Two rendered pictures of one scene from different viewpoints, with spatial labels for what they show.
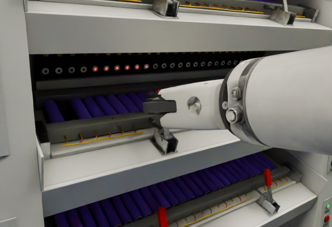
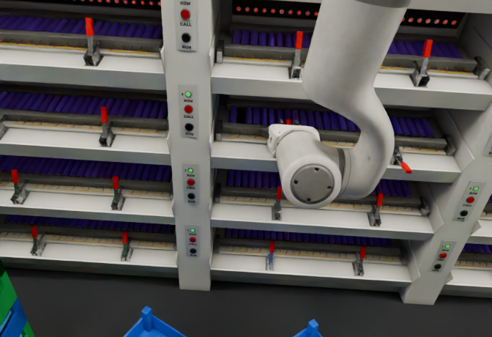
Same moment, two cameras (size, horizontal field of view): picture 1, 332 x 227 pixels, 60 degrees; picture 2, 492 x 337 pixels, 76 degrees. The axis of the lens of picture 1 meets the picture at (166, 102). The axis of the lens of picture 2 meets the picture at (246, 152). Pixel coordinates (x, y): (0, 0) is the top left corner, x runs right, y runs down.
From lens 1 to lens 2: 42 cm
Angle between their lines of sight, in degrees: 36
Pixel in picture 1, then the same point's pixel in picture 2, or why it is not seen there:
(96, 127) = (249, 130)
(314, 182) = (435, 222)
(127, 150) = (261, 149)
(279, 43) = (405, 100)
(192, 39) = not seen: hidden behind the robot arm
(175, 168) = not seen: hidden behind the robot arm
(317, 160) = (444, 204)
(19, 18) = (207, 79)
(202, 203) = not seen: hidden behind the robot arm
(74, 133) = (236, 130)
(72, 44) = (232, 90)
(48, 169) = (217, 146)
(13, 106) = (201, 117)
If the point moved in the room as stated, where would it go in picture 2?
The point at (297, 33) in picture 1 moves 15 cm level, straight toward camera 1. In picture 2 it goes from (429, 94) to (384, 104)
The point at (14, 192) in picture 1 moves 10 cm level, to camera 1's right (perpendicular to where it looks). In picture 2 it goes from (198, 153) to (232, 167)
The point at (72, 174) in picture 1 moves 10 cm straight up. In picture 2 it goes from (226, 153) to (228, 114)
